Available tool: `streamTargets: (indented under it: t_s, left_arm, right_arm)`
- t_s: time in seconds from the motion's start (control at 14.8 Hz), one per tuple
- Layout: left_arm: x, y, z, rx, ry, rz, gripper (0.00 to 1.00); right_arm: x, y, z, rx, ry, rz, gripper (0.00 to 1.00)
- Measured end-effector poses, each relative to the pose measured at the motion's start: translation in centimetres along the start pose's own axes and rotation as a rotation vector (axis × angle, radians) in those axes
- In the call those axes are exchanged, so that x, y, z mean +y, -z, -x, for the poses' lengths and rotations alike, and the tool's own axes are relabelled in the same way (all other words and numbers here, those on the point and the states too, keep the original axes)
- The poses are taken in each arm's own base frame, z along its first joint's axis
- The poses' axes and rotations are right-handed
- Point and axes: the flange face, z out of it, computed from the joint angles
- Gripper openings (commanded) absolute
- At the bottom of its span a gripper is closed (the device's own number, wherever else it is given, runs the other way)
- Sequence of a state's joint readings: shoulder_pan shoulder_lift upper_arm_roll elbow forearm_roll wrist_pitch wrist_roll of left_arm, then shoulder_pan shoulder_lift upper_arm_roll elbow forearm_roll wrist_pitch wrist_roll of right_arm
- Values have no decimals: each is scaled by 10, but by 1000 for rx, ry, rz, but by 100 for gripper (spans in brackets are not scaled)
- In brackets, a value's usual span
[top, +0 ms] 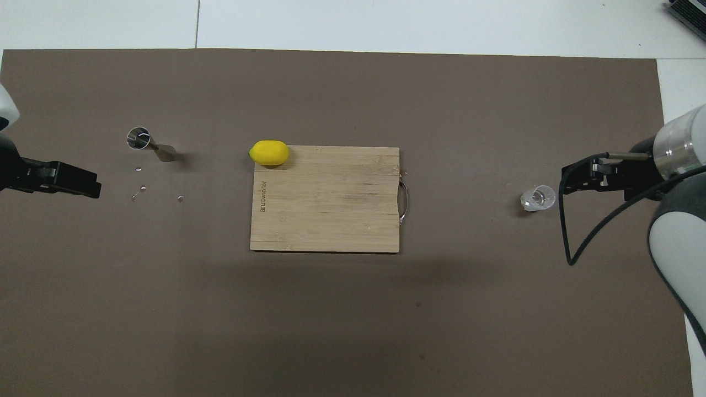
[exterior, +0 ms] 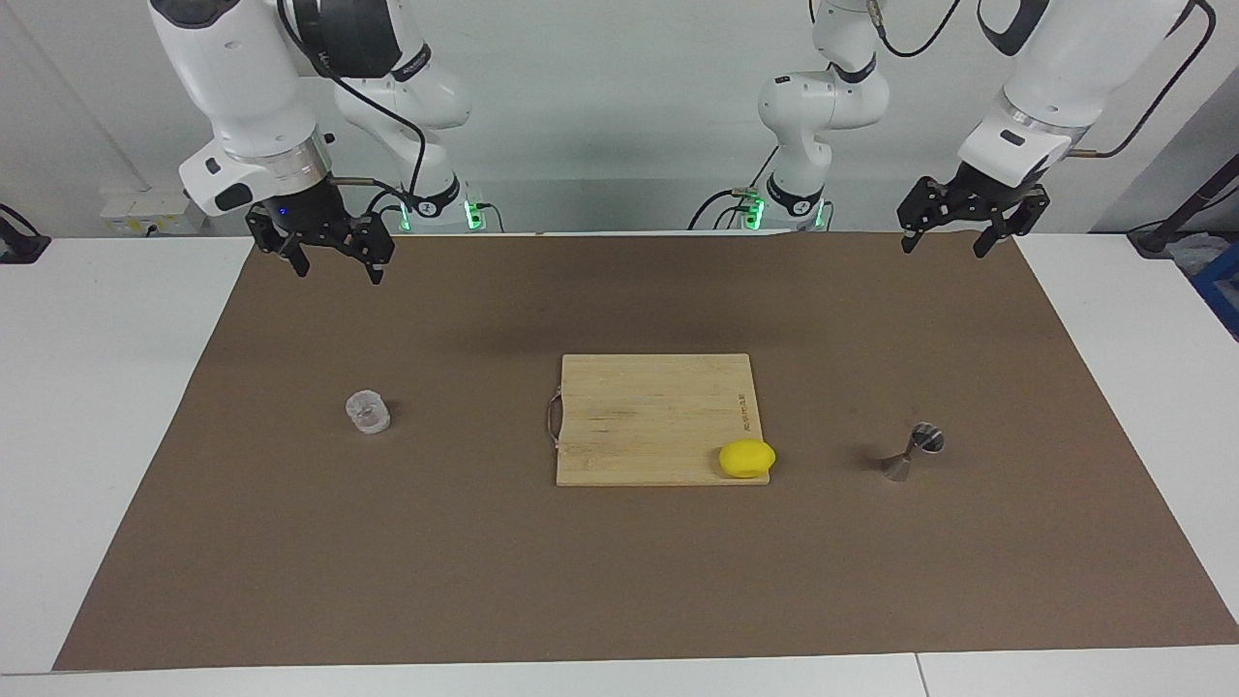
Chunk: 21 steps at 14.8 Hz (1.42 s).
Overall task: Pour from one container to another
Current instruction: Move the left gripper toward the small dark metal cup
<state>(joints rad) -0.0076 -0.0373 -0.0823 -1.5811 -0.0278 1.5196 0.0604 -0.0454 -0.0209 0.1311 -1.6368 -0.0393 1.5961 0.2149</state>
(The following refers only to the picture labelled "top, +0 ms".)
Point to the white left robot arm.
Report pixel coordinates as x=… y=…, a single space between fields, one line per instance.
x=6 y=107

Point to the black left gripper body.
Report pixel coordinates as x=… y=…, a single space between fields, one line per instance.
x=14 y=173

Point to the clear plastic cup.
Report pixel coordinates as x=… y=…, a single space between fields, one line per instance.
x=538 y=198

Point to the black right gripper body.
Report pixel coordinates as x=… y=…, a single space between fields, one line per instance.
x=640 y=176

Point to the wooden cutting board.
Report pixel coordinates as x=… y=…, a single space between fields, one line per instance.
x=325 y=204

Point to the yellow lemon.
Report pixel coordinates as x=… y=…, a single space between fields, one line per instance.
x=269 y=153

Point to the steel cocktail jigger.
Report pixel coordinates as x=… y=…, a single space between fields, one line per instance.
x=164 y=152

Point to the grey ribbed device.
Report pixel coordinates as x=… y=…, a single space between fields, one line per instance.
x=688 y=11

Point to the brown table mat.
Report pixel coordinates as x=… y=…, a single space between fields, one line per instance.
x=331 y=320

